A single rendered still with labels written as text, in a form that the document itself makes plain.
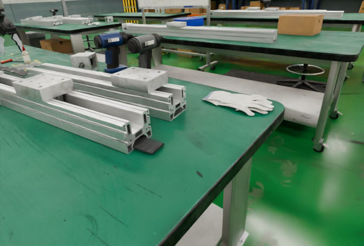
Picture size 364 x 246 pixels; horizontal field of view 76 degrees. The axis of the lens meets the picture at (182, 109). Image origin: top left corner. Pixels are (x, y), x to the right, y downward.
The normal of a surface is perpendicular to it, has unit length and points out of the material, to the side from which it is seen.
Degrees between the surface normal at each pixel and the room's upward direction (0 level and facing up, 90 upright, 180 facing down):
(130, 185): 0
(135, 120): 90
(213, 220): 0
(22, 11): 90
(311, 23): 88
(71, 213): 0
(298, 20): 87
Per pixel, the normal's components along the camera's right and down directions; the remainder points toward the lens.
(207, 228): -0.05, -0.90
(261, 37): -0.61, 0.37
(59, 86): 0.85, 0.19
